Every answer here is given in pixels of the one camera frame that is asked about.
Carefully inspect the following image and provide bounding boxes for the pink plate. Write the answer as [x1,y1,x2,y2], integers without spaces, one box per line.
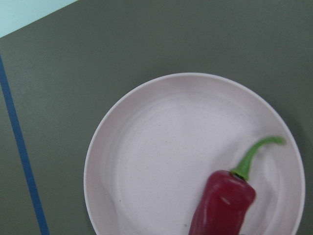
[84,73,305,235]

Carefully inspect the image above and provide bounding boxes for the red chili pepper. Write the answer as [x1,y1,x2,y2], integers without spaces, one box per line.
[189,136,285,235]

